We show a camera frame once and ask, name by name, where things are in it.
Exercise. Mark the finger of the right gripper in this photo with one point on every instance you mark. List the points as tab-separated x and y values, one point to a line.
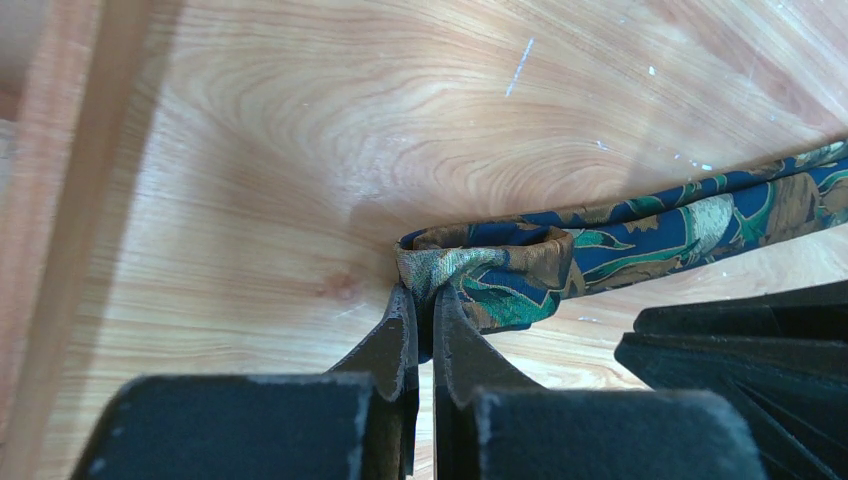
810	313
791	392

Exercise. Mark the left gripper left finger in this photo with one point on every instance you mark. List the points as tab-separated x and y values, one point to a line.
355	421

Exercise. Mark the blue green brown tie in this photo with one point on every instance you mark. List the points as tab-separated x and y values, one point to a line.
513	271

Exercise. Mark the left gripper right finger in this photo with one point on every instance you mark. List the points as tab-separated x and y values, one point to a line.
492	421

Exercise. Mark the wooden compartment tray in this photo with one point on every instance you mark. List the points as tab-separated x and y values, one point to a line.
72	111

